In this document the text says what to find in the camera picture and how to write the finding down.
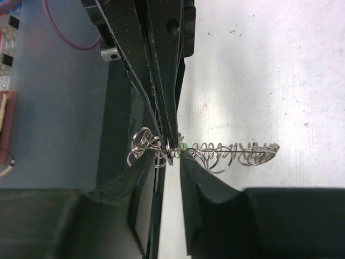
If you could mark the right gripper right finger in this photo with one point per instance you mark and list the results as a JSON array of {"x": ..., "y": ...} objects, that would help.
[{"x": 222, "y": 222}]

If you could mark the large metal keyring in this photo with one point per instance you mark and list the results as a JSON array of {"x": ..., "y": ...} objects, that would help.
[{"x": 216, "y": 159}]

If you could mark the green key tag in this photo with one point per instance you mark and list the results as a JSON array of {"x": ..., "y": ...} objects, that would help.
[{"x": 181, "y": 146}]

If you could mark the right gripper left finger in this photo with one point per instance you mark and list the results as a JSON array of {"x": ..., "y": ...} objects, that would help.
[{"x": 111, "y": 221}]

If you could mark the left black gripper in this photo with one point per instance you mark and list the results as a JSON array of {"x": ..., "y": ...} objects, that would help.
[{"x": 164, "y": 31}]

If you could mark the brown wooden strip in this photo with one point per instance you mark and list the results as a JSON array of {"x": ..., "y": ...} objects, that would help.
[{"x": 8, "y": 106}]

